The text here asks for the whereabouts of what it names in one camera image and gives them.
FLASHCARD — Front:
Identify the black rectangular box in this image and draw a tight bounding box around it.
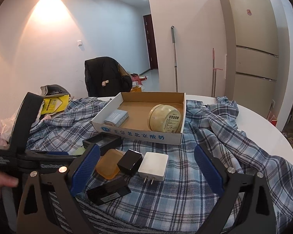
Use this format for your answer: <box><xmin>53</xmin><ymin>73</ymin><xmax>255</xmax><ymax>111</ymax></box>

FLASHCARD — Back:
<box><xmin>87</xmin><ymin>177</ymin><xmax>131</xmax><ymax>206</ymax></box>

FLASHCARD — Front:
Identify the orange translucent soap box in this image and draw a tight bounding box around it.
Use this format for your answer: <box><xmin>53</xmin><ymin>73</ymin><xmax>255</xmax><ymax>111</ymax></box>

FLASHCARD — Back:
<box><xmin>95</xmin><ymin>149</ymin><xmax>124</xmax><ymax>180</ymax></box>

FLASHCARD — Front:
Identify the black display frame box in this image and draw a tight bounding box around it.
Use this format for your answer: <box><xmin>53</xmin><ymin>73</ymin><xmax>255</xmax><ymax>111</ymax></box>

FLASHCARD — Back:
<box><xmin>82</xmin><ymin>133</ymin><xmax>122</xmax><ymax>156</ymax></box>

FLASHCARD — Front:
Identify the black small cube box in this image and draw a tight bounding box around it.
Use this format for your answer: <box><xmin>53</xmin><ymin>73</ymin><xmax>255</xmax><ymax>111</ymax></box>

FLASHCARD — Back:
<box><xmin>117</xmin><ymin>149</ymin><xmax>143</xmax><ymax>176</ymax></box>

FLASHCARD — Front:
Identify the grey small carton box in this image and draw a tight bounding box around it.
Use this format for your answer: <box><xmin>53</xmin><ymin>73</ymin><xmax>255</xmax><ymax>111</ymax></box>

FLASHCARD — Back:
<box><xmin>104</xmin><ymin>109</ymin><xmax>129</xmax><ymax>127</ymax></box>

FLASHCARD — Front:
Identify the white power adapter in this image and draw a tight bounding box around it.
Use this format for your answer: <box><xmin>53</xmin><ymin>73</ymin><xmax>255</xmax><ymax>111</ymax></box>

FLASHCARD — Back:
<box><xmin>138</xmin><ymin>152</ymin><xmax>169</xmax><ymax>183</ymax></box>

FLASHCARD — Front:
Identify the white plastic bag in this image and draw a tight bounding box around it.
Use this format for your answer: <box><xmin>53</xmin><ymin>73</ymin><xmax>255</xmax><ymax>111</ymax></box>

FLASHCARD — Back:
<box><xmin>0</xmin><ymin>111</ymin><xmax>17</xmax><ymax>150</ymax></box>

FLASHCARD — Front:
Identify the yellow package box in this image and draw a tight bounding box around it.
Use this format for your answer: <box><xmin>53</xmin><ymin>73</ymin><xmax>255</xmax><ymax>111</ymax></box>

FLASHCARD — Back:
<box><xmin>41</xmin><ymin>95</ymin><xmax>70</xmax><ymax>115</ymax></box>

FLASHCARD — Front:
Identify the grey pouch bag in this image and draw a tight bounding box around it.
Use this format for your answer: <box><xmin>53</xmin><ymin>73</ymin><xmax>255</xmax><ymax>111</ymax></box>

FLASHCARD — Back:
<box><xmin>41</xmin><ymin>85</ymin><xmax>70</xmax><ymax>97</ymax></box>

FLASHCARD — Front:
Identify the blue plaid shirt cloth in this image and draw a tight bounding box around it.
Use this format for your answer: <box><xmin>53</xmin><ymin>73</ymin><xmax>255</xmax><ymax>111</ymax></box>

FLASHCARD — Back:
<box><xmin>24</xmin><ymin>96</ymin><xmax>293</xmax><ymax>234</ymax></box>

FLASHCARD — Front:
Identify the chair with black jacket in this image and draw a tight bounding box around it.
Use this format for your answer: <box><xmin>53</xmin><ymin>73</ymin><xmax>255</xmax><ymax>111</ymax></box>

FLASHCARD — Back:
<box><xmin>85</xmin><ymin>57</ymin><xmax>132</xmax><ymax>97</ymax></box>

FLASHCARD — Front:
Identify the cardboard tray box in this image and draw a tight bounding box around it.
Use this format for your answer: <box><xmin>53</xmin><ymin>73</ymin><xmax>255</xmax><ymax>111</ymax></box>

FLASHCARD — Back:
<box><xmin>91</xmin><ymin>92</ymin><xmax>186</xmax><ymax>145</ymax></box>

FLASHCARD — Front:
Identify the beige refrigerator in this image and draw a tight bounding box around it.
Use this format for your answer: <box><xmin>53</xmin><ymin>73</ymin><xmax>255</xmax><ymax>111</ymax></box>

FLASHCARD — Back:
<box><xmin>220</xmin><ymin>0</ymin><xmax>279</xmax><ymax>118</ymax></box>

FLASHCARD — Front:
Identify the dark red door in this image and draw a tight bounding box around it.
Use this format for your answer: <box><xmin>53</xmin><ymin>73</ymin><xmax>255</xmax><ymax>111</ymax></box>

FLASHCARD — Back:
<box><xmin>143</xmin><ymin>14</ymin><xmax>158</xmax><ymax>70</ymax></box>

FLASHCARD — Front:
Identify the red broom handle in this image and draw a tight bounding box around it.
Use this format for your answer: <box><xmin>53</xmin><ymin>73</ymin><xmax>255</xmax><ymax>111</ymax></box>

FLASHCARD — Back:
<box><xmin>211</xmin><ymin>48</ymin><xmax>224</xmax><ymax>98</ymax></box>

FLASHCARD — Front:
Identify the grey mop handle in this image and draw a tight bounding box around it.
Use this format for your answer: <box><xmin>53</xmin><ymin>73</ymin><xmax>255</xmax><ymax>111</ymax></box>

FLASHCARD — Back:
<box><xmin>171</xmin><ymin>26</ymin><xmax>178</xmax><ymax>92</ymax></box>

